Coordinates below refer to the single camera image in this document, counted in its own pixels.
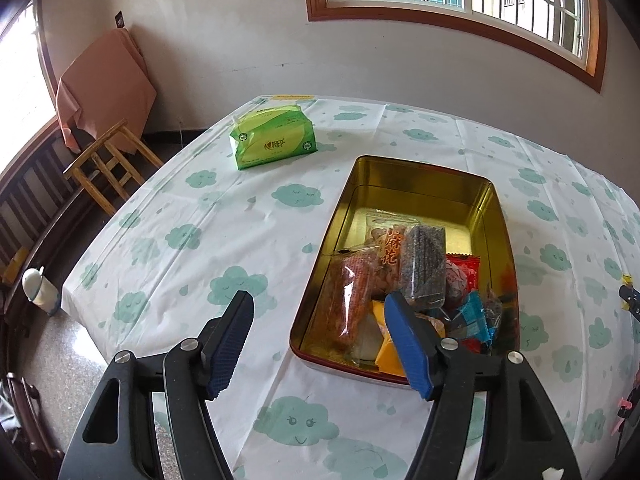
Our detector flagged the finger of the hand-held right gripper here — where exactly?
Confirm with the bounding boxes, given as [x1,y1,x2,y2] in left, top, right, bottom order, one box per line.
[619,285,640,318]

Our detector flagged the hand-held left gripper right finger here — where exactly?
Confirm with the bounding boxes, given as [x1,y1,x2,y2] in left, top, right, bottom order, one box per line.
[384,291,583,480]

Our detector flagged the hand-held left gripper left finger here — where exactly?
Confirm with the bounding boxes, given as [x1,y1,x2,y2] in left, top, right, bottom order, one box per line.
[59,290,256,480]

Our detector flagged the orange snack packet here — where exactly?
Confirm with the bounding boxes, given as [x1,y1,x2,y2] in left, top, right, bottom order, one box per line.
[370,300,446,378]

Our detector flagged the blue cookie packet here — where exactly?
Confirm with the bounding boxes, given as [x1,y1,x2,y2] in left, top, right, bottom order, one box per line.
[440,290,493,346]

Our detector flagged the clear orange-print fried snack packet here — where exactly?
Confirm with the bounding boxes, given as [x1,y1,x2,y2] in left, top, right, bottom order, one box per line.
[327,252,383,361]

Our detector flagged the pink white snack packet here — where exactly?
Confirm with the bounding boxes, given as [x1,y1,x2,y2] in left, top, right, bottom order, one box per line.
[446,265,476,308]

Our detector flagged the dark seaweed block packet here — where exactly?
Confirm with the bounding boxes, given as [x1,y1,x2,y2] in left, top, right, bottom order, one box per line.
[397,225,447,311]

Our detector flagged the clear twist snack packet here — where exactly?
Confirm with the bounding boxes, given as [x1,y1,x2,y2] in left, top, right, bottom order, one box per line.
[364,211,416,293]

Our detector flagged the red snack packet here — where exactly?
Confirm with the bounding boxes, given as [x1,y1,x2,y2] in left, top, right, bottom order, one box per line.
[444,254,482,311]

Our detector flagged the maroon tin box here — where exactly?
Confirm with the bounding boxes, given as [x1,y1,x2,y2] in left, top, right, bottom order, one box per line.
[289,155,522,386]

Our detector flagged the cloud print tablecloth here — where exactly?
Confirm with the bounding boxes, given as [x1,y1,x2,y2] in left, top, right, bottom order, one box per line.
[62,94,640,480]

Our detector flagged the white cup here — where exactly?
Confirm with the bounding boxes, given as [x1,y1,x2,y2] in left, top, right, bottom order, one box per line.
[21,266,63,317]

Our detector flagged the green tissue pack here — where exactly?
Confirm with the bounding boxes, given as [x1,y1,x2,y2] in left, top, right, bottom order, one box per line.
[228,103,318,171]

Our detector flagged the wooden stool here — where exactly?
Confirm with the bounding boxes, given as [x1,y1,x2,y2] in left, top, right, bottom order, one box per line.
[62,119,165,216]

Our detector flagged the dark wooden bench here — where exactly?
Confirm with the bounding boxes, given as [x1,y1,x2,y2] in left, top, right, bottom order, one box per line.
[0,115,101,311]

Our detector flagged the orange cloth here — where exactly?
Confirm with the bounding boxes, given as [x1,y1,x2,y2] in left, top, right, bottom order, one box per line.
[55,27,158,156]

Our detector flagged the wooden window frame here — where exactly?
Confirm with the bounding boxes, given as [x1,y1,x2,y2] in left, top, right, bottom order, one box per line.
[0,0,61,171]
[300,0,608,93]

